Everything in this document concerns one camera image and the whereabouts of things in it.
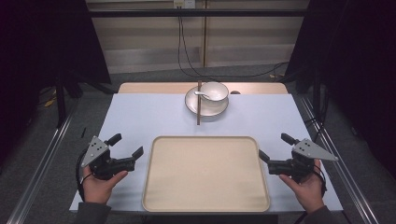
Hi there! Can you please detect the white spoon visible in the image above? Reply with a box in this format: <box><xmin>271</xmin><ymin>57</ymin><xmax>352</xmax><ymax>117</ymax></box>
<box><xmin>194</xmin><ymin>91</ymin><xmax>213</xmax><ymax>102</ymax></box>

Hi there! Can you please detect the white wall socket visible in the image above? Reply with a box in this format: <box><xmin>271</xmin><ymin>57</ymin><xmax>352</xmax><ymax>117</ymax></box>
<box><xmin>173</xmin><ymin>0</ymin><xmax>196</xmax><ymax>9</ymax></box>

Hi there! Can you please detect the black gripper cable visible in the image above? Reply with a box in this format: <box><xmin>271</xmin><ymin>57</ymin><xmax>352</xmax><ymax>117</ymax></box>
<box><xmin>313</xmin><ymin>163</ymin><xmax>329</xmax><ymax>199</ymax></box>
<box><xmin>76</xmin><ymin>148</ymin><xmax>94</xmax><ymax>203</ymax></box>

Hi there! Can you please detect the yellow floor scrap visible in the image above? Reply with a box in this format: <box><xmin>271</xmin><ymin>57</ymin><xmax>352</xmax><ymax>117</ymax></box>
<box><xmin>44</xmin><ymin>89</ymin><xmax>58</xmax><ymax>108</ymax></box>

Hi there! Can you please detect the white bowl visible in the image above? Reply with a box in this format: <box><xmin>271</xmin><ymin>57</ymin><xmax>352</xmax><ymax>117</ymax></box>
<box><xmin>199</xmin><ymin>81</ymin><xmax>230</xmax><ymax>103</ymax></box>

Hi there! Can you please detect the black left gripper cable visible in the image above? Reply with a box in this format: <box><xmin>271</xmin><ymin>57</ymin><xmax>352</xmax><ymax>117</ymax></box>
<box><xmin>76</xmin><ymin>148</ymin><xmax>94</xmax><ymax>203</ymax></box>

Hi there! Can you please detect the person's right hand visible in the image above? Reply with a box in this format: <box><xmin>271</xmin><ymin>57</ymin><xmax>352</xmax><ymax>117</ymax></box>
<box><xmin>278</xmin><ymin>160</ymin><xmax>325</xmax><ymax>214</ymax></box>

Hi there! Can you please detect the pale blue table mat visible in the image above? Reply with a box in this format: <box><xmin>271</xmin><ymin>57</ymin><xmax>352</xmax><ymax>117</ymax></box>
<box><xmin>68</xmin><ymin>92</ymin><xmax>344</xmax><ymax>214</ymax></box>

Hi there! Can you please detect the brown wooden chopstick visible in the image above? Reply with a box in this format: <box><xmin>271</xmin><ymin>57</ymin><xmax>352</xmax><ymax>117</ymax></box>
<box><xmin>198</xmin><ymin>80</ymin><xmax>203</xmax><ymax>125</ymax></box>
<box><xmin>196</xmin><ymin>80</ymin><xmax>201</xmax><ymax>126</ymax></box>

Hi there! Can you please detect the black horizontal bar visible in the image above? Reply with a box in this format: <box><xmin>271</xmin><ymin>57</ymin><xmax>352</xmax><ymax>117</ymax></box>
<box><xmin>88</xmin><ymin>8</ymin><xmax>308</xmax><ymax>19</ymax></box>

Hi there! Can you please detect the white plate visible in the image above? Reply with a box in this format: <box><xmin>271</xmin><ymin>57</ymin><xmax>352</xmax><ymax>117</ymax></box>
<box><xmin>184</xmin><ymin>86</ymin><xmax>230</xmax><ymax>118</ymax></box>

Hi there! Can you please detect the black floor cable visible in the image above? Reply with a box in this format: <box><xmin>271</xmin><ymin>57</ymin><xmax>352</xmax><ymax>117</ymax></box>
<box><xmin>177</xmin><ymin>14</ymin><xmax>290</xmax><ymax>79</ymax></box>

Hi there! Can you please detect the beige tray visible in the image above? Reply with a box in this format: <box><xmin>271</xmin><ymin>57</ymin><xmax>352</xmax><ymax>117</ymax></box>
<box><xmin>142</xmin><ymin>135</ymin><xmax>271</xmax><ymax>214</ymax></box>

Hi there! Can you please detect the metal floor rail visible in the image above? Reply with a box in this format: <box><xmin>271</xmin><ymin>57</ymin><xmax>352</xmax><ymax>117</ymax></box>
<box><xmin>299</xmin><ymin>95</ymin><xmax>380</xmax><ymax>224</ymax></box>
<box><xmin>6</xmin><ymin>96</ymin><xmax>82</xmax><ymax>224</ymax></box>

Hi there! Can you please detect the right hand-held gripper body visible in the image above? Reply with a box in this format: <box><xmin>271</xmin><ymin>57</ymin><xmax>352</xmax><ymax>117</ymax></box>
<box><xmin>267</xmin><ymin>138</ymin><xmax>340</xmax><ymax>184</ymax></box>

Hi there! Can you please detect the black curtain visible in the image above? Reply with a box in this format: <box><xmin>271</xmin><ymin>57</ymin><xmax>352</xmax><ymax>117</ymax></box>
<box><xmin>0</xmin><ymin>0</ymin><xmax>112</xmax><ymax>157</ymax></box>
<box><xmin>284</xmin><ymin>0</ymin><xmax>396</xmax><ymax>175</ymax></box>

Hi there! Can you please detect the person's left hand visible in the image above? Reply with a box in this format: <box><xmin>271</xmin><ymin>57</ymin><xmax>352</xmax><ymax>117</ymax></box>
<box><xmin>82</xmin><ymin>166</ymin><xmax>129</xmax><ymax>204</ymax></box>

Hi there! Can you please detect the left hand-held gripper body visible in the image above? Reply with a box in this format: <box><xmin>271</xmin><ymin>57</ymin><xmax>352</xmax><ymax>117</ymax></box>
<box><xmin>81</xmin><ymin>135</ymin><xmax>136</xmax><ymax>181</ymax></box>

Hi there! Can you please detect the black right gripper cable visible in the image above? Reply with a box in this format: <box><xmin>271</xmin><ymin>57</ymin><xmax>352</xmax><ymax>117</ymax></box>
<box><xmin>313</xmin><ymin>163</ymin><xmax>329</xmax><ymax>199</ymax></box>

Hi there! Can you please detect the wooden table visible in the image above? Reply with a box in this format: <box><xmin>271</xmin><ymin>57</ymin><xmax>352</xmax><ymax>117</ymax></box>
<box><xmin>118</xmin><ymin>81</ymin><xmax>290</xmax><ymax>95</ymax></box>

